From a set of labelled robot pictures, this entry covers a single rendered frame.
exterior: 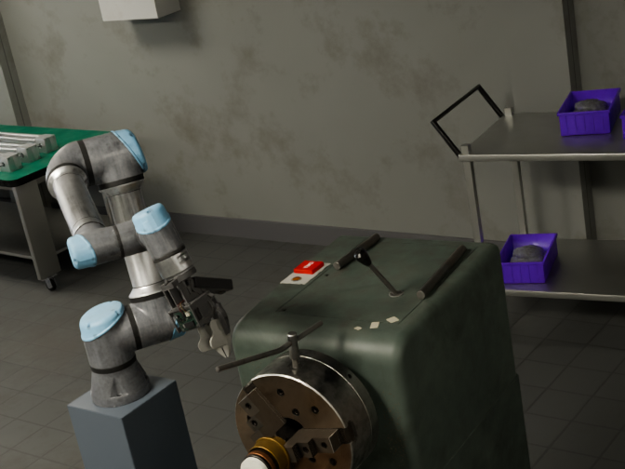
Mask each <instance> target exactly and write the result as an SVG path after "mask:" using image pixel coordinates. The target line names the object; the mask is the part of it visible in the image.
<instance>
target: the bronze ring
mask: <svg viewBox="0 0 625 469"><path fill-rule="evenodd" d="M285 443H286V442H285V440H284V439H282V438H281V437H278V436H272V437H268V436H264V437H261V438H259V439H258V440H257V441H256V443H255V445H254V447H253V448H252V449H251V450H250V451H249V452H248V454H247V455H246V457H245V458H244V460H245V459H246V458H249V457H253V458H257V459H259V460H260V461H262V462H263V463H264V464H265V465H266V467H267V468H268V469H288V468H289V466H290V457H289V454H288V452H287V450H286V448H285V447H284V444H285Z"/></svg>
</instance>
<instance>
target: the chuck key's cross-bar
mask: <svg viewBox="0 0 625 469"><path fill-rule="evenodd" d="M322 325H323V321H321V320H320V321H318V322H317V323H315V324H314V325H312V326H311V327H309V328H307V329H306V330H304V331H303V332H301V333H300V334H299V335H298V341H299V340H301V339H302V338H304V337H305V336H307V335H308V334H310V333H311V332H313V331H314V330H316V329H317V328H319V327H321V326H322ZM291 345H292V342H286V343H285V344H283V345H282V346H280V347H279V348H276V349H273V350H271V351H267V352H264V353H261V354H257V355H252V356H249V357H246V358H243V359H239V360H236V361H233V362H230V363H227V364H224V365H220V366H217V367H215V370H216V372H220V371H223V370H225V369H231V368H234V367H237V366H241V365H244V364H246V363H249V362H253V361H256V360H259V359H262V358H265V357H268V356H271V355H277V354H280V353H282V352H284V350H286V349H287V348H288V347H290V346H291Z"/></svg>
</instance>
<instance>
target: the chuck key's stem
mask: <svg viewBox="0 0 625 469"><path fill-rule="evenodd" d="M287 341H288V342H292V345H291V346H290V347H288V350H289V357H290V359H292V366H293V367H292V368H293V369H297V368H299V344H298V336H297V332H295V331H290V332H288V333H287Z"/></svg>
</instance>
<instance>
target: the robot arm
mask: <svg viewBox="0 0 625 469"><path fill-rule="evenodd" d="M147 170H148V166H147V163H146V159H145V156H144V154H143V151H142V150H141V147H140V144H139V142H138V140H137V139H136V137H135V135H134V134H133V133H132V132H131V131H130V130H128V129H121V130H116V131H111V132H109V133H105V134H101V135H98V136H94V137H91V138H87V139H83V140H80V141H73V142H70V143H68V144H66V145H64V146H63V147H61V148H60V149H59V150H58V151H57V152H56V153H55V154H54V156H53V157H52V158H51V160H50V162H49V164H48V166H47V172H46V184H47V189H48V190H49V192H50V194H51V195H52V196H53V197H54V198H56V199H57V200H58V202H59V205H60V209H61V211H62V213H63V216H64V218H65V220H66V222H67V224H68V227H69V229H70V232H71V234H72V237H70V238H68V239H67V246H68V249H69V253H70V256H71V259H72V262H73V266H74V268H76V269H78V270H81V269H85V268H88V267H95V266H96V265H99V264H102V263H105V262H108V261H114V260H118V259H121V258H125V261H126V267H127V270H128V273H129V277H130V280H131V284H132V287H133V289H132V291H131V293H130V295H129V299H130V304H128V305H125V306H124V305H123V304H122V303H121V302H119V301H107V302H104V303H102V304H99V305H97V306H95V307H93V308H91V309H90V310H88V311H87V312H86V313H85V314H84V315H83V316H82V318H81V320H80V324H79V325H80V330H81V338H82V340H83V342H84V345H85V348H86V354H87V358H88V362H89V365H90V368H91V372H92V375H91V389H90V395H91V398H92V402H93V403H94V404H95V405H96V406H98V407H102V408H116V407H121V406H124V405H127V404H130V403H133V402H135V401H137V400H139V399H141V398H142V397H144V396H145V395H146V394H147V393H148V392H149V391H150V389H151V383H150V380H149V377H148V375H147V374H146V372H145V370H144V369H143V368H142V366H141V365H140V363H139V361H138V360H137V358H136V354H135V351H137V350H139V349H143V348H146V347H149V346H152V345H156V344H158V343H161V342H167V341H172V340H173V339H175V338H178V337H180V336H183V335H184V334H185V333H186V331H189V330H192V329H196V328H197V330H198V332H199V334H200V341H199V343H198V348H199V350H200V351H201V352H206V351H209V350H212V349H215V350H216V351H217V352H218V353H220V354H221V355H223V356H224V357H229V356H230V354H231V334H230V332H231V329H230V323H229V318H228V316H227V314H226V312H225V310H224V309H223V307H222V306H221V303H220V301H218V300H217V298H216V297H215V294H219V295H221V294H224V293H225V292H227V291H229V290H232V289H233V281H232V280H231V279H227V278H215V277H202V276H194V277H191V275H193V274H195V273H196V272H197V271H196V269H195V267H194V265H193V260H192V258H191V257H190V255H189V253H188V251H187V249H186V247H185V246H184V244H183V242H182V240H181V238H180V235H179V233H178V231H177V229H176V227H175V225H174V223H173V221H172V220H171V217H170V215H169V213H168V212H167V211H166V209H165V207H164V205H162V204H160V203H158V204H155V205H152V206H150V207H148V208H146V206H145V203H144V199H143V195H142V192H141V189H140V187H141V185H142V183H143V182H144V176H143V173H144V172H145V171H147ZM142 172H143V173H142ZM93 185H98V188H99V192H100V193H102V194H104V195H106V196H107V198H108V201H109V205H110V208H111V212H112V215H113V221H114V225H112V226H108V227H105V225H104V223H103V221H102V219H101V217H100V214H99V212H98V210H97V208H96V206H95V203H94V201H93V199H92V197H91V195H90V193H89V191H88V189H87V187H88V186H93ZM212 317H213V318H214V319H213V320H211V319H210V318H212Z"/></svg>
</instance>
